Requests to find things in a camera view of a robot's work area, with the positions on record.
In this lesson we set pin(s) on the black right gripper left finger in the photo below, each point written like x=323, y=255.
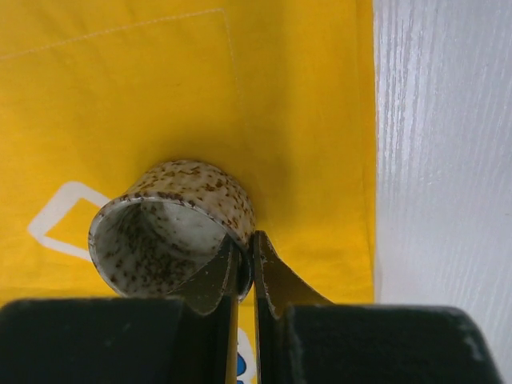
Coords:
x=188, y=338

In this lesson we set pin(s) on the speckled ceramic cup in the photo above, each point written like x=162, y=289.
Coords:
x=167, y=226

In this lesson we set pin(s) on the yellow Pikachu cloth placemat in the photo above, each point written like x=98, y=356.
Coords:
x=278, y=94

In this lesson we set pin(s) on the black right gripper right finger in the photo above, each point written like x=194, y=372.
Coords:
x=302, y=337

